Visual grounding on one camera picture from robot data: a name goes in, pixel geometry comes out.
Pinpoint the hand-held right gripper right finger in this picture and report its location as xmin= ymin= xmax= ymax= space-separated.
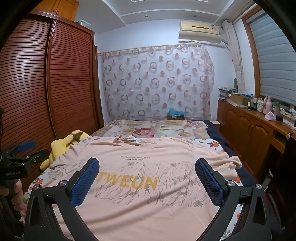
xmin=195 ymin=158 xmax=271 ymax=241

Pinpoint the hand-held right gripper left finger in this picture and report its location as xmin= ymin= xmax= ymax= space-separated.
xmin=24 ymin=158 xmax=100 ymax=241

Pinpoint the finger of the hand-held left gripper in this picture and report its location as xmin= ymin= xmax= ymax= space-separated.
xmin=14 ymin=149 xmax=49 ymax=165
xmin=8 ymin=140 xmax=37 ymax=154

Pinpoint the pink printed T-shirt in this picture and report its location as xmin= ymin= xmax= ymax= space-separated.
xmin=41 ymin=136 xmax=243 ymax=241

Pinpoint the stack of folded clothes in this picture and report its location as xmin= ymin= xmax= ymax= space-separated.
xmin=218 ymin=86 xmax=237 ymax=101

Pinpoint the person's left hand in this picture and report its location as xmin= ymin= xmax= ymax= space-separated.
xmin=0 ymin=179 xmax=23 ymax=203

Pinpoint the yellow plush toy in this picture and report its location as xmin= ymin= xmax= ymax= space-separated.
xmin=40 ymin=130 xmax=89 ymax=171

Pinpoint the orange fruit print blanket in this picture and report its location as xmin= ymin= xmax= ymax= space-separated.
xmin=20 ymin=136 xmax=245 ymax=241

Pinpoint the dark blue sheet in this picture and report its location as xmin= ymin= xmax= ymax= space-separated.
xmin=203 ymin=119 xmax=257 ymax=193

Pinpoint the wooden sideboard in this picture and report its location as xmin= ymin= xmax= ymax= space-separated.
xmin=217 ymin=98 xmax=296 ymax=183

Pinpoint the wooden louvred wardrobe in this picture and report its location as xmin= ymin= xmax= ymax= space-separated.
xmin=0 ymin=0 xmax=104 ymax=193

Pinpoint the floral blanket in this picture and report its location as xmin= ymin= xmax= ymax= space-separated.
xmin=90 ymin=119 xmax=210 ymax=141

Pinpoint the open cardboard box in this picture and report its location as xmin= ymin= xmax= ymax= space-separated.
xmin=228 ymin=93 xmax=251 ymax=106

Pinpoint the row of small bottles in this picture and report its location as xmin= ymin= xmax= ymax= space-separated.
xmin=246 ymin=96 xmax=264 ymax=113

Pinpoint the pink bottle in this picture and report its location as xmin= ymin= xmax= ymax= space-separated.
xmin=263 ymin=96 xmax=273 ymax=114

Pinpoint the beige drape curtain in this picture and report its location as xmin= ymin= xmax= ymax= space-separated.
xmin=222 ymin=20 xmax=246 ymax=95

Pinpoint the circle patterned sheer curtain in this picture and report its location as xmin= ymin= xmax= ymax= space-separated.
xmin=98 ymin=44 xmax=215 ymax=121

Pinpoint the wooden window frame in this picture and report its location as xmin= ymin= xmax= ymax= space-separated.
xmin=242 ymin=5 xmax=262 ymax=96

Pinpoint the wall air conditioner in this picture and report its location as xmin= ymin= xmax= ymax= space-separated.
xmin=178 ymin=20 xmax=228 ymax=44

